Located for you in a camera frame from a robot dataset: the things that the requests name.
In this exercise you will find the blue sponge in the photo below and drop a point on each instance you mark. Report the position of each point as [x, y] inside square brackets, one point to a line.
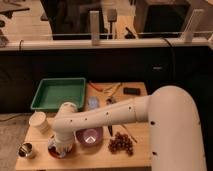
[93, 102]

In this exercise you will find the yellow banana peel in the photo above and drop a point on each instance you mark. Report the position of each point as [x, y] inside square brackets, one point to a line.
[112, 89]

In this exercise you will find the white paper cup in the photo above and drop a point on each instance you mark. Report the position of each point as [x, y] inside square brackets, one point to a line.
[39, 121]

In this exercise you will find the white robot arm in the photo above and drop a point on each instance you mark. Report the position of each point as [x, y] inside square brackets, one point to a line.
[175, 128]

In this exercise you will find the purple bowl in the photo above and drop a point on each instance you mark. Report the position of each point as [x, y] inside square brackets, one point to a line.
[90, 137]

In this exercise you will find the black rectangular block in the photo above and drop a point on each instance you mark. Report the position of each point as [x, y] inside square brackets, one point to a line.
[131, 91]

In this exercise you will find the red bowl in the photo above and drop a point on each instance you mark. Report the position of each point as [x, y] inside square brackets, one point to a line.
[52, 153]

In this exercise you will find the light blue towel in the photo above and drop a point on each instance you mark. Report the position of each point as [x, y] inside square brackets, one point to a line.
[60, 149]

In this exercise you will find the small metal cup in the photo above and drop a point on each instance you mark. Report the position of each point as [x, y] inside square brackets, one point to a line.
[27, 151]

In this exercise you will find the orange carrot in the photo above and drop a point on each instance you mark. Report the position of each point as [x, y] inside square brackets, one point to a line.
[97, 88]

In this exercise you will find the bunch of red grapes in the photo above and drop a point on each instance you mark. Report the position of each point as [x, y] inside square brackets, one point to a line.
[121, 142]

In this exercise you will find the wooden stick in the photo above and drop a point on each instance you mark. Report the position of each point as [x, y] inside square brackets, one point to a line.
[129, 133]

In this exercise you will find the small dark tool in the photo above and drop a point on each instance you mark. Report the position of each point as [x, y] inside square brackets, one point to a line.
[110, 100]

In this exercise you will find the green plastic tray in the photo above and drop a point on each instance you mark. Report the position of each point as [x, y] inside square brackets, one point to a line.
[52, 92]

